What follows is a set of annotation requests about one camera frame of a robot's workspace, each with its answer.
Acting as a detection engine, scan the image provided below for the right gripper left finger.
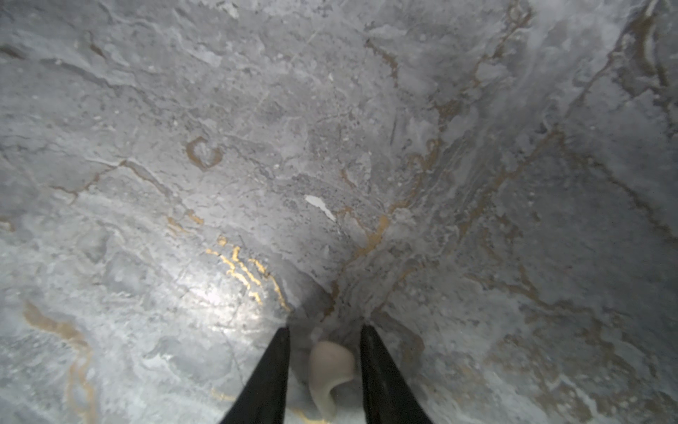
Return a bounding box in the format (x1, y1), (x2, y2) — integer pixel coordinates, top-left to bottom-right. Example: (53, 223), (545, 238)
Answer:
(220, 327), (291, 424)

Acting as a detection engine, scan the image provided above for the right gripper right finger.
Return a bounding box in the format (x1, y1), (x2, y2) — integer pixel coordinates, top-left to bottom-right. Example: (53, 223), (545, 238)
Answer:
(360, 325), (432, 424)

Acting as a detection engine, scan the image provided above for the beige earbud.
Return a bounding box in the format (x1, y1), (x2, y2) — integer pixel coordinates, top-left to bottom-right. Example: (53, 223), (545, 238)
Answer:
(308, 341), (356, 422)

